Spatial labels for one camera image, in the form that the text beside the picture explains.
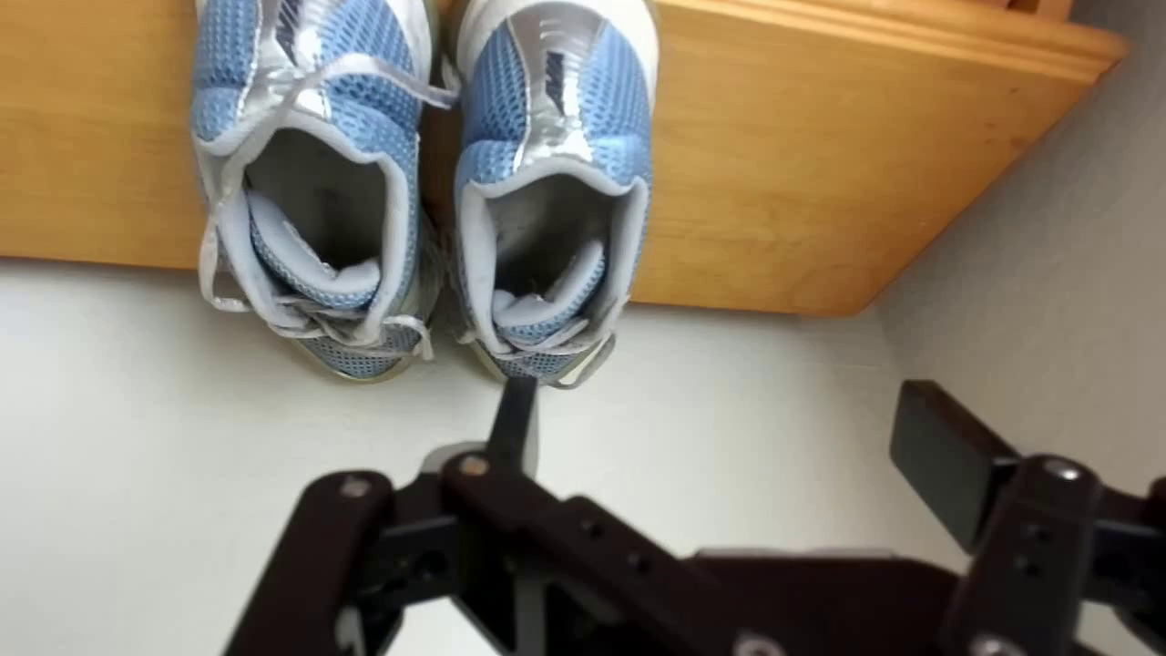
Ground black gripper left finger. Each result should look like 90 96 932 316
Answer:
222 376 667 656

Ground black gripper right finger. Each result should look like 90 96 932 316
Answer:
888 376 1166 656

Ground light blue mesh sneaker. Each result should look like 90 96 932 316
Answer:
442 0 663 395
188 0 462 384

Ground wooden roll-top desk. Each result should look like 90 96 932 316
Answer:
0 0 1132 321

